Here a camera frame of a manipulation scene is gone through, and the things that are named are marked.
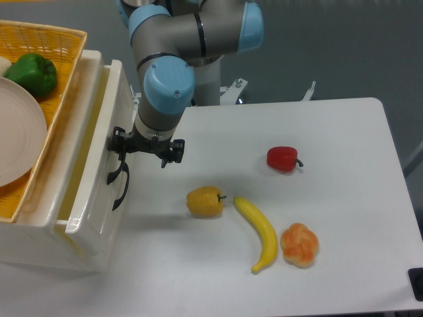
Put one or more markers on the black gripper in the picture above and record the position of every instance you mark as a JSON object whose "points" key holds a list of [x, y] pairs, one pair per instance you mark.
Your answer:
{"points": [[123, 143]]}

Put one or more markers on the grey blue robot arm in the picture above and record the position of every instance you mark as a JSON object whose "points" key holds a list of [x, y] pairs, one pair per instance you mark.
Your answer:
{"points": [[165, 44]]}

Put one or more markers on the white drawer cabinet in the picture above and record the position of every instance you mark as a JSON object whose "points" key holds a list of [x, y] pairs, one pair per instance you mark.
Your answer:
{"points": [[38, 236]]}

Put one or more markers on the yellow bell pepper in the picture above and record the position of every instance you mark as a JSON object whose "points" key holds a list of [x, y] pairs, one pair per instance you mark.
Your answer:
{"points": [[206, 201]]}

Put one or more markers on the beige plate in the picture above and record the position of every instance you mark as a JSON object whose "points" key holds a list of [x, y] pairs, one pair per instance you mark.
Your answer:
{"points": [[23, 131]]}

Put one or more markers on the green bell pepper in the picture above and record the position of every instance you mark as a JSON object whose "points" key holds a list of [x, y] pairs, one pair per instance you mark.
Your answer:
{"points": [[35, 73]]}

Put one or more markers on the red bell pepper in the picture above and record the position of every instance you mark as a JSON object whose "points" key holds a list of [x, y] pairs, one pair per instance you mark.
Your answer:
{"points": [[284, 159]]}

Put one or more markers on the yellow woven basket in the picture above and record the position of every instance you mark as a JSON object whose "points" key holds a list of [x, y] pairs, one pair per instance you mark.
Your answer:
{"points": [[63, 46]]}

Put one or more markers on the yellow banana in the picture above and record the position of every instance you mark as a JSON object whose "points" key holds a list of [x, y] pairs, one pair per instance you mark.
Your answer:
{"points": [[264, 229]]}

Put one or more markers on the white round vegetable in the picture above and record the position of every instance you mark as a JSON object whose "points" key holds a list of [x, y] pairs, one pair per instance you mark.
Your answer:
{"points": [[5, 64]]}

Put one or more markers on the orange knotted bread roll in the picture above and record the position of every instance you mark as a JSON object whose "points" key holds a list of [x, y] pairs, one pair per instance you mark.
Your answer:
{"points": [[299, 245]]}

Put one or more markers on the black object at table edge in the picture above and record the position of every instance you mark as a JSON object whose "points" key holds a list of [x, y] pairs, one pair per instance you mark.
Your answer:
{"points": [[416, 280]]}

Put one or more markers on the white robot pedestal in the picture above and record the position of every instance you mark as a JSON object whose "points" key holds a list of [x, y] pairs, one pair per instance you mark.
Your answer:
{"points": [[211, 86]]}

